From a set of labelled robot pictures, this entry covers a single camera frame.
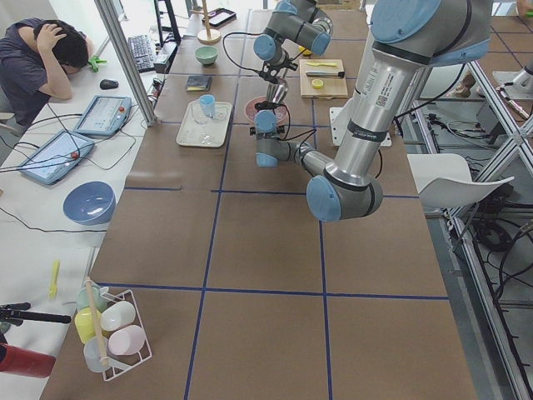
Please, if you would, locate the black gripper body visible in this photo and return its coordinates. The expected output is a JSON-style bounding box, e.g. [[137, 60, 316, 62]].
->
[[257, 59, 294, 82], [253, 101, 279, 119]]

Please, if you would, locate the silver metal ice scoop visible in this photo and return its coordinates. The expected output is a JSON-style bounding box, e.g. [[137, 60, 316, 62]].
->
[[266, 77, 288, 104]]

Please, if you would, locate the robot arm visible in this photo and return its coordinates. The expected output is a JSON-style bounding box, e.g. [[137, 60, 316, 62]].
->
[[255, 0, 492, 222], [253, 1, 333, 83]]

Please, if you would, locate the blue cup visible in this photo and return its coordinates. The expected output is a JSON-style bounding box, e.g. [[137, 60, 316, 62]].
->
[[198, 94, 216, 118]]

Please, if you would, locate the pink bowl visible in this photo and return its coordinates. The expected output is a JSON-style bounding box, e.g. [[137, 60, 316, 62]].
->
[[244, 96, 288, 125]]

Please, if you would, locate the yellow lemon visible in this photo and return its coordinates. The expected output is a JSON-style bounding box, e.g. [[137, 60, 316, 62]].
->
[[299, 47, 312, 57]]

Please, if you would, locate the yellow plastic knife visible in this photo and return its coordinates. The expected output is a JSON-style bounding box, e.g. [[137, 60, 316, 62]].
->
[[306, 62, 337, 68]]

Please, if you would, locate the lemon half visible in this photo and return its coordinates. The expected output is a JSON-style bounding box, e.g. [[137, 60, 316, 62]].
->
[[311, 78, 324, 90]]

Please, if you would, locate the wooden cutting board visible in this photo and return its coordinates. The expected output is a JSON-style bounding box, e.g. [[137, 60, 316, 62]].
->
[[299, 59, 348, 98]]

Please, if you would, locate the clear wine glass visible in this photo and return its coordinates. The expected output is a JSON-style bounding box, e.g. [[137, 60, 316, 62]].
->
[[191, 102, 213, 145]]

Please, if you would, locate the green bowl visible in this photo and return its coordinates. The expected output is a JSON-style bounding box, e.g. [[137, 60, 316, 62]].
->
[[195, 46, 218, 66]]

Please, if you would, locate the wooden stand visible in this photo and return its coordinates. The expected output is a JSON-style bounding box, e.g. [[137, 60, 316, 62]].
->
[[197, 0, 222, 45]]

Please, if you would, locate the grey yellow cloth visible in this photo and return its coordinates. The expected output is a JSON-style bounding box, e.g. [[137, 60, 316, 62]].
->
[[186, 75, 212, 92]]

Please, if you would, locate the cream serving tray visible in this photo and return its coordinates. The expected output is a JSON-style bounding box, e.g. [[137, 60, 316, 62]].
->
[[176, 101, 232, 148]]

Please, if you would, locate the black keyboard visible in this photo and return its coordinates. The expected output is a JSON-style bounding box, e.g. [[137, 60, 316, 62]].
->
[[127, 34, 156, 73]]

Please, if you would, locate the far teach pendant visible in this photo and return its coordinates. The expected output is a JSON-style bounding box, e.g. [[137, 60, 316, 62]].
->
[[73, 96, 132, 138]]

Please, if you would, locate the teach pendant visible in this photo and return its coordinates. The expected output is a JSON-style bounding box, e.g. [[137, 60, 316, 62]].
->
[[73, 96, 132, 138], [17, 130, 95, 185]]

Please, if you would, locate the black computer mouse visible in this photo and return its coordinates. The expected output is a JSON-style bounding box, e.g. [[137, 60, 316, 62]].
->
[[99, 78, 119, 90]]

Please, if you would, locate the white chair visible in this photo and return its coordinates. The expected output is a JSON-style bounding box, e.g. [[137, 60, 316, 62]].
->
[[407, 153, 514, 208]]

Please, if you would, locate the blue bowl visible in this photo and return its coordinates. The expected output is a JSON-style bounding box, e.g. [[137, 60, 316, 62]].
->
[[62, 181, 116, 226]]

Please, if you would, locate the near teach pendant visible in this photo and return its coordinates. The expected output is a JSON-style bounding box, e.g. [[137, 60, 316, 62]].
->
[[17, 130, 95, 185]]

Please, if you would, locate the seated person dark shirt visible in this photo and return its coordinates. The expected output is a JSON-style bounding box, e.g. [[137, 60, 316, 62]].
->
[[1, 17, 92, 128]]

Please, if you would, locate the yellow plastic fork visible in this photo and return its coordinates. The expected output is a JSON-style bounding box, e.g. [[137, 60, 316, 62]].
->
[[48, 260, 61, 299]]

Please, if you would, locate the red bottle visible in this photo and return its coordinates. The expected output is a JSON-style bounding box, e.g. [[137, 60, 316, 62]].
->
[[1, 343, 56, 378]]

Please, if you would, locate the white wire cup rack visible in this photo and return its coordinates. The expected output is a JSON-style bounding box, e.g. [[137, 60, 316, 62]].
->
[[74, 279, 152, 382]]

